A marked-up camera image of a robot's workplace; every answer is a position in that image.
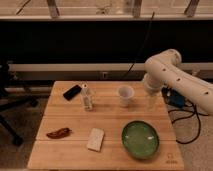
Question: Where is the blue box on floor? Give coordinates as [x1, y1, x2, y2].
[169, 94, 185, 108]

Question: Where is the black office chair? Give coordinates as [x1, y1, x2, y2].
[0, 60, 38, 146]

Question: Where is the white sponge block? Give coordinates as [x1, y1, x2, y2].
[87, 128, 105, 152]

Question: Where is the black cable on wall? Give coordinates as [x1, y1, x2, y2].
[121, 11, 156, 81]

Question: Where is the clear glass bottle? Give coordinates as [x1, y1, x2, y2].
[81, 84, 93, 111]

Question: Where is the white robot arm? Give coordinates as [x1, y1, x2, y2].
[142, 49, 213, 116]

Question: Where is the black cable on floor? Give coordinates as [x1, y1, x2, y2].
[162, 87, 213, 145]

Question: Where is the black phone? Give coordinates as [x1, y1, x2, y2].
[63, 85, 82, 100]

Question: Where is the red chili pepper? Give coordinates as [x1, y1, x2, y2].
[46, 128, 71, 139]

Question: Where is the green ceramic bowl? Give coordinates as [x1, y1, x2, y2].
[121, 121, 160, 160]

